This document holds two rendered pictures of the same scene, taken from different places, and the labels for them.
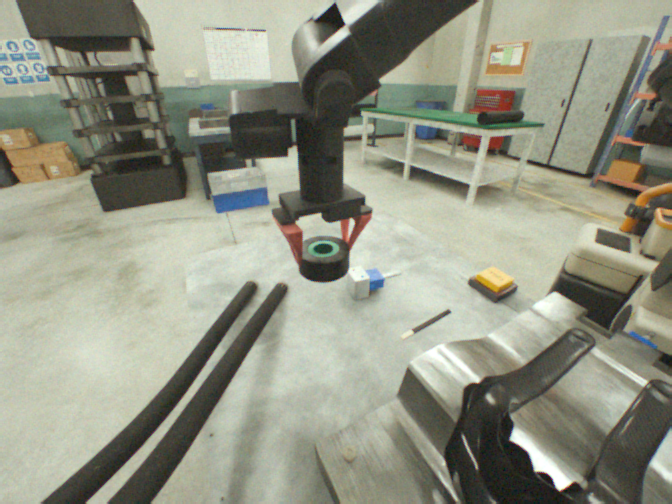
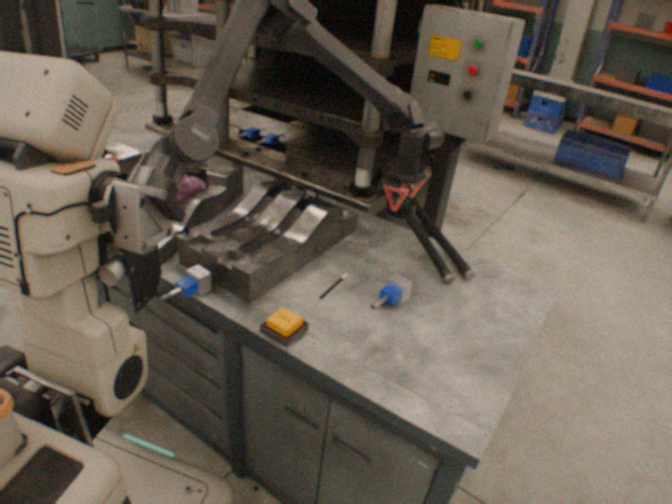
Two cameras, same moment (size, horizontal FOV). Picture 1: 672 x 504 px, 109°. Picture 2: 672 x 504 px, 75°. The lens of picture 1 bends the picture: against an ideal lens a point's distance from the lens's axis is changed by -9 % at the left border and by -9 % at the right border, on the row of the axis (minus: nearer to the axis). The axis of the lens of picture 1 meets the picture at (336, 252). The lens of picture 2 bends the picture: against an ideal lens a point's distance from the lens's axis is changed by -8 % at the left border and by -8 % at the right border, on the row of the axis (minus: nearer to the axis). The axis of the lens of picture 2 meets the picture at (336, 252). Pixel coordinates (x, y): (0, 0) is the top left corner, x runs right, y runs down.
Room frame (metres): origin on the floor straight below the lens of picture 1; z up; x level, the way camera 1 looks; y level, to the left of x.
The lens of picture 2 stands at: (1.24, -0.72, 1.54)
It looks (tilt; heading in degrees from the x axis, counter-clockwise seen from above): 32 degrees down; 148
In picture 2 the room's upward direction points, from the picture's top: 7 degrees clockwise
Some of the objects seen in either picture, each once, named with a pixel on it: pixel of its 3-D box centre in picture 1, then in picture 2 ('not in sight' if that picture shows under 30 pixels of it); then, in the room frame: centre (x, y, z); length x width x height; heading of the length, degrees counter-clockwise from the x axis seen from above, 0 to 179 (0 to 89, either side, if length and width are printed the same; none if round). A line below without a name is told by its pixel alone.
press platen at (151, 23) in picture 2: not in sight; (307, 49); (-0.78, 0.25, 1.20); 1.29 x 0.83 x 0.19; 28
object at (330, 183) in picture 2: not in sight; (297, 140); (-0.80, 0.24, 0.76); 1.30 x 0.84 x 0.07; 28
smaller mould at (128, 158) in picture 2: not in sight; (108, 163); (-0.56, -0.65, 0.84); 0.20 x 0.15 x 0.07; 118
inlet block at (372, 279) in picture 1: (376, 278); (388, 295); (0.50, -0.09, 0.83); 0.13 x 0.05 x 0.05; 110
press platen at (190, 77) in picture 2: not in sight; (303, 101); (-0.79, 0.25, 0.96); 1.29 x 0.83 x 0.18; 28
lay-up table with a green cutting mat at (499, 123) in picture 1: (433, 141); not in sight; (4.20, -1.45, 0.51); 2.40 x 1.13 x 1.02; 29
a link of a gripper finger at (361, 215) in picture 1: (339, 226); (398, 193); (0.35, -0.01, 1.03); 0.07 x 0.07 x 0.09; 28
